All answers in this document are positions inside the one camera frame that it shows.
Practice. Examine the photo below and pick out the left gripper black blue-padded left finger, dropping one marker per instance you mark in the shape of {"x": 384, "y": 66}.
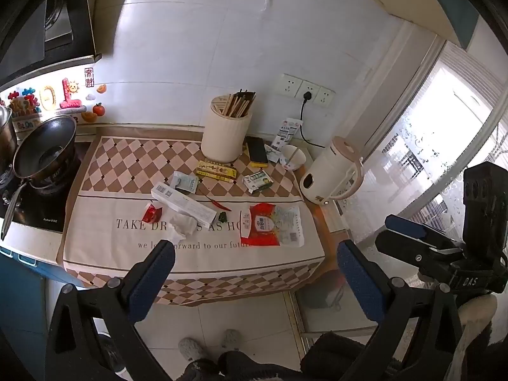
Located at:
{"x": 73, "y": 350}

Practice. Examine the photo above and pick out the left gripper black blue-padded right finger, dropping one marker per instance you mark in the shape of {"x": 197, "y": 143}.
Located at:
{"x": 392, "y": 303}

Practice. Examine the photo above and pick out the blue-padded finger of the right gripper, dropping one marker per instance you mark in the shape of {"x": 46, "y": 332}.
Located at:
{"x": 421, "y": 232}

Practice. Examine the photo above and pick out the long white toothpaste box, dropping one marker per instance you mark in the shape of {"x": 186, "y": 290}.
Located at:
{"x": 183, "y": 204}

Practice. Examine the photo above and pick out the red snack bag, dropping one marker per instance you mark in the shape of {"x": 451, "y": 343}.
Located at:
{"x": 269, "y": 225}

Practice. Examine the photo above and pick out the green white medicine box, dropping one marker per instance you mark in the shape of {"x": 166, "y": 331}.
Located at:
{"x": 257, "y": 181}

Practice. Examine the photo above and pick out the yellow long box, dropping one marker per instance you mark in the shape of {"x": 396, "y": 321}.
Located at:
{"x": 216, "y": 171}

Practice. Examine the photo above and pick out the blue kitchen cabinets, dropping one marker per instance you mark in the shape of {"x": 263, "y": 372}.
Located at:
{"x": 27, "y": 302}

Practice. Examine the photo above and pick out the white electric kettle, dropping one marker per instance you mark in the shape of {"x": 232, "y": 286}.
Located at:
{"x": 336, "y": 174}

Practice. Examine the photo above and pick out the left grey shoe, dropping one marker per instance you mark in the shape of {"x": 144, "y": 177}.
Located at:
{"x": 191, "y": 350}

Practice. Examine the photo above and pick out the grey shoe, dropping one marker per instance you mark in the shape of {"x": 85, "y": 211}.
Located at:
{"x": 231, "y": 340}
{"x": 191, "y": 350}

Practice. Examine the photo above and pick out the small red wrapper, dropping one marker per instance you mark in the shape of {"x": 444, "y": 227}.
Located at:
{"x": 153, "y": 213}

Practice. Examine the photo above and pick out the crumpled white tissue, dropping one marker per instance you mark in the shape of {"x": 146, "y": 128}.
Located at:
{"x": 180, "y": 227}

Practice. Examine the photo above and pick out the right grey shoe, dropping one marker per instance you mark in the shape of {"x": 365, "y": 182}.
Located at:
{"x": 231, "y": 340}

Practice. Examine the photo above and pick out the black induction cooktop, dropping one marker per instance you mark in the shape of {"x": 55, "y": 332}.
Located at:
{"x": 45, "y": 210}

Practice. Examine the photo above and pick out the white ceramic bowl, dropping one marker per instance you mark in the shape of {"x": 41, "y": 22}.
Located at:
{"x": 292, "y": 157}

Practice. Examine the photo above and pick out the red chili pepper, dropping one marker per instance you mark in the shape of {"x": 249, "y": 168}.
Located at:
{"x": 217, "y": 204}

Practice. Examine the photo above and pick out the small grey white packet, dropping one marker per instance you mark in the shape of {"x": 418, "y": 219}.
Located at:
{"x": 184, "y": 183}

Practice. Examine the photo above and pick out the white milk carton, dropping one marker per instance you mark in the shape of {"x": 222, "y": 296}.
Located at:
{"x": 287, "y": 130}

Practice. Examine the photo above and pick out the checkered printed table cloth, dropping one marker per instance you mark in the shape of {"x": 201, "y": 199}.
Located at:
{"x": 104, "y": 235}

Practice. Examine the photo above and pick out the black yellow sponge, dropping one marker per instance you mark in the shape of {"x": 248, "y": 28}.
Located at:
{"x": 257, "y": 153}

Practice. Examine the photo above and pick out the black frying pan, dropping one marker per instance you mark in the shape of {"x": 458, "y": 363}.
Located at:
{"x": 43, "y": 156}

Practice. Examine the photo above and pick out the steel pot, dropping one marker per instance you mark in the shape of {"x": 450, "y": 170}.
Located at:
{"x": 8, "y": 139}

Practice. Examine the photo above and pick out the cream chopstick holder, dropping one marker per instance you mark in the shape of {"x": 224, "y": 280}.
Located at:
{"x": 227, "y": 123}

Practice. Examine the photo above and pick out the black range hood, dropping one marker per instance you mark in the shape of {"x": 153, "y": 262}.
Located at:
{"x": 41, "y": 36}

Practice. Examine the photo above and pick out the white wall socket strip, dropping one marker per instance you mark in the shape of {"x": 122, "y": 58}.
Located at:
{"x": 295, "y": 87}

